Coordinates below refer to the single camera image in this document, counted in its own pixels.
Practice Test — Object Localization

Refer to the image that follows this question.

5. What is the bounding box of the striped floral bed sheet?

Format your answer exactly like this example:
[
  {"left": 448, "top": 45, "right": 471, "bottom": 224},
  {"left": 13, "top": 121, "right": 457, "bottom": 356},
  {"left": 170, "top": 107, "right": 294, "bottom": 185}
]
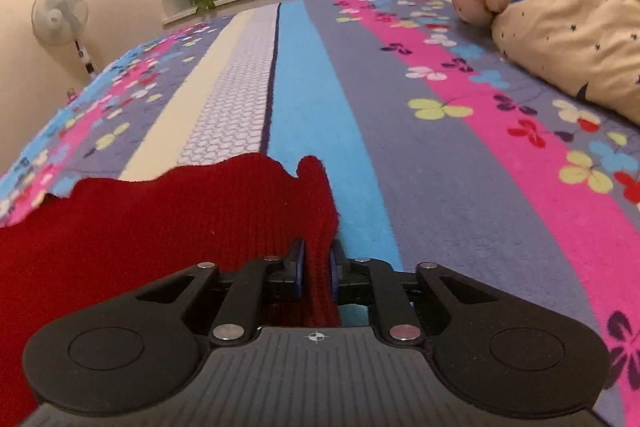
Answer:
[{"left": 0, "top": 0, "right": 640, "bottom": 427}]

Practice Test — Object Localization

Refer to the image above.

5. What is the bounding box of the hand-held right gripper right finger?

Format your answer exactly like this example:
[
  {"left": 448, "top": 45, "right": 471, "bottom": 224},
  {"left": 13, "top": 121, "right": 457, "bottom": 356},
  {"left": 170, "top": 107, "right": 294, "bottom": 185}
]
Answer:
[{"left": 330, "top": 239, "right": 496, "bottom": 348}]

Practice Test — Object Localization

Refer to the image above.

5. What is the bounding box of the red knit sweater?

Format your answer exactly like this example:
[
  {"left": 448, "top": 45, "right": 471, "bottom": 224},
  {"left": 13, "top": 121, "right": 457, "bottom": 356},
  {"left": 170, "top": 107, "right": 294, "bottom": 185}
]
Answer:
[{"left": 0, "top": 153, "right": 343, "bottom": 423}]

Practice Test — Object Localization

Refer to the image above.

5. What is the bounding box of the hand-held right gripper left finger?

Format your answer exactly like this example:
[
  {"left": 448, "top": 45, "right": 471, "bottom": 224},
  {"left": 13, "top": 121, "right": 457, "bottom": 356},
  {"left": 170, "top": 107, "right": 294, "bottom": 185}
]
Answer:
[{"left": 134, "top": 237, "right": 306, "bottom": 348}]

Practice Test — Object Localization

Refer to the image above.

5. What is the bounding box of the white standing fan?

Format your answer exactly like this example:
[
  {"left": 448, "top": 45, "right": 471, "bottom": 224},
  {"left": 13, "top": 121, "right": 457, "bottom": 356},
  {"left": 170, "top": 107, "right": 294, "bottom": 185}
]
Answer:
[{"left": 31, "top": 0, "right": 98, "bottom": 80}]

